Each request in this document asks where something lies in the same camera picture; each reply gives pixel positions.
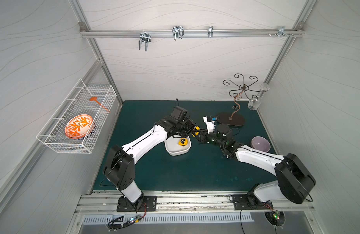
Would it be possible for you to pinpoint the black yellow tape measure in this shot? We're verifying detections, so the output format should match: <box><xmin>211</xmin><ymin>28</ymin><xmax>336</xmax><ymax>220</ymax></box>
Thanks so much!
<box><xmin>178</xmin><ymin>138</ymin><xmax>189</xmax><ymax>147</ymax></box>

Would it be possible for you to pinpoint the white storage box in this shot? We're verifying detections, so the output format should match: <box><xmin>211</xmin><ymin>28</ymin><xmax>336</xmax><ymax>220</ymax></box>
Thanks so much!
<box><xmin>164</xmin><ymin>137</ymin><xmax>192</xmax><ymax>157</ymax></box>

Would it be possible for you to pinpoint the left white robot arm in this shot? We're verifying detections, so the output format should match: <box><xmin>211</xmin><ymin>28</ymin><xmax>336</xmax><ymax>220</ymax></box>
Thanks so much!
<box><xmin>103</xmin><ymin>116</ymin><xmax>196</xmax><ymax>207</ymax></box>

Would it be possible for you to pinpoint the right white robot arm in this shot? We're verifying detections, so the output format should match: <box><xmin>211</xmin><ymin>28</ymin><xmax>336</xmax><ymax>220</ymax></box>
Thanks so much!
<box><xmin>195</xmin><ymin>131</ymin><xmax>316</xmax><ymax>206</ymax></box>

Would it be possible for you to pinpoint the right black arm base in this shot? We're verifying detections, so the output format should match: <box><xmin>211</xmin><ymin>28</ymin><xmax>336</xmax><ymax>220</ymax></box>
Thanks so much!
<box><xmin>228</xmin><ymin>194</ymin><xmax>274</xmax><ymax>211</ymax></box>

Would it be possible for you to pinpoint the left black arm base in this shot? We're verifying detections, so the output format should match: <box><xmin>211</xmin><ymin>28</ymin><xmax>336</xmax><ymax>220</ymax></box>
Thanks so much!
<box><xmin>116</xmin><ymin>193</ymin><xmax>157</xmax><ymax>212</ymax></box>

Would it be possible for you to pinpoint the brown metal jewelry stand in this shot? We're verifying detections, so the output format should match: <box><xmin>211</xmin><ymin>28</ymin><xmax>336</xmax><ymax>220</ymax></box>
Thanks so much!
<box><xmin>216</xmin><ymin>73</ymin><xmax>259</xmax><ymax>127</ymax></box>

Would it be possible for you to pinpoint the lilac bowl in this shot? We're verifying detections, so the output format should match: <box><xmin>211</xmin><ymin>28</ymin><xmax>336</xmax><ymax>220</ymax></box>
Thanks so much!
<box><xmin>251</xmin><ymin>136</ymin><xmax>271</xmax><ymax>152</ymax></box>

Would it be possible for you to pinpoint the clear glass cup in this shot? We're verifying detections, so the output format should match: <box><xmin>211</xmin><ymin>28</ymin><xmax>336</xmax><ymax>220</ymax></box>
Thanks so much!
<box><xmin>248</xmin><ymin>83</ymin><xmax>270</xmax><ymax>111</ymax></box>

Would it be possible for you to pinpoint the white vent grille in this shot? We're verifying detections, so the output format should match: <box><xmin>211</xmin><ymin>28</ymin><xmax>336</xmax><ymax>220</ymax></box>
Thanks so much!
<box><xmin>82</xmin><ymin>212</ymin><xmax>254</xmax><ymax>226</ymax></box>

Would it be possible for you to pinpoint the orange funnel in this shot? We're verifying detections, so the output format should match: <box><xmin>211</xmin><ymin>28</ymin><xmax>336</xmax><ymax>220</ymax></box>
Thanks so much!
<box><xmin>89</xmin><ymin>97</ymin><xmax>110</xmax><ymax>113</ymax></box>

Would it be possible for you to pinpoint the curved metal hook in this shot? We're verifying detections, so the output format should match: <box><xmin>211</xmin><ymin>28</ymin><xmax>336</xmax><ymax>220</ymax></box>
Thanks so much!
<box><xmin>172</xmin><ymin>26</ymin><xmax>185</xmax><ymax>41</ymax></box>

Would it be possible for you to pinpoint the double prong metal hook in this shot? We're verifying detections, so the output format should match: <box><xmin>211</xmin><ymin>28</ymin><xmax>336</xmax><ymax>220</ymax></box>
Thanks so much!
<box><xmin>139</xmin><ymin>32</ymin><xmax>151</xmax><ymax>52</ymax></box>

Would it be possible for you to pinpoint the small metal hook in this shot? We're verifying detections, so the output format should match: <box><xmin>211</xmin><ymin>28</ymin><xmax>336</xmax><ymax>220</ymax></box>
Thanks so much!
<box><xmin>207</xmin><ymin>26</ymin><xmax>214</xmax><ymax>38</ymax></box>

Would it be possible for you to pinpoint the orange patterned plate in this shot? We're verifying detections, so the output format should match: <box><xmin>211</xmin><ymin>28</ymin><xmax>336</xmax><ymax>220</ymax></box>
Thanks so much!
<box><xmin>65</xmin><ymin>114</ymin><xmax>95</xmax><ymax>139</ymax></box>

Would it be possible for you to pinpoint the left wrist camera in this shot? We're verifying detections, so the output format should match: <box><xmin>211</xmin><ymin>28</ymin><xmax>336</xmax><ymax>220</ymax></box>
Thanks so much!
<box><xmin>171</xmin><ymin>106</ymin><xmax>188</xmax><ymax>121</ymax></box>

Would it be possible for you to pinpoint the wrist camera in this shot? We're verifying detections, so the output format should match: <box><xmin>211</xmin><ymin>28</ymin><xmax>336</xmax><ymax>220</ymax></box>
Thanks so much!
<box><xmin>203</xmin><ymin>116</ymin><xmax>217</xmax><ymax>134</ymax></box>
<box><xmin>171</xmin><ymin>106</ymin><xmax>188</xmax><ymax>121</ymax></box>

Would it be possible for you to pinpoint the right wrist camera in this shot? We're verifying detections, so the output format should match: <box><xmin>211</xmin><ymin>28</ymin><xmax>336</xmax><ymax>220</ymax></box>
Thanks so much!
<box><xmin>203</xmin><ymin>116</ymin><xmax>217</xmax><ymax>134</ymax></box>

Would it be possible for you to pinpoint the white wire basket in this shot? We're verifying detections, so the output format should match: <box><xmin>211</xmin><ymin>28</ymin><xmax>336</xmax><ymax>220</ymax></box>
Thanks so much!
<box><xmin>36</xmin><ymin>80</ymin><xmax>116</xmax><ymax>154</ymax></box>

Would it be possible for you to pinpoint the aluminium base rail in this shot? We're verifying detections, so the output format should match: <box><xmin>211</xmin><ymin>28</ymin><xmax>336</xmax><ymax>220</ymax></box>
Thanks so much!
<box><xmin>74</xmin><ymin>191</ymin><xmax>315</xmax><ymax>213</ymax></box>

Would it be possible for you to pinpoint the metal bracket hook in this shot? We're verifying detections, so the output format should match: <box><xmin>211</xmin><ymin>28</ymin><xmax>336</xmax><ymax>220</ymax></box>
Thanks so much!
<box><xmin>268</xmin><ymin>26</ymin><xmax>294</xmax><ymax>39</ymax></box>

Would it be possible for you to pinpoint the aluminium cross rail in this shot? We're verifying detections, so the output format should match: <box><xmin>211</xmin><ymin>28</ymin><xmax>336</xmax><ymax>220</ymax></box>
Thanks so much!
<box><xmin>80</xmin><ymin>29</ymin><xmax>305</xmax><ymax>39</ymax></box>

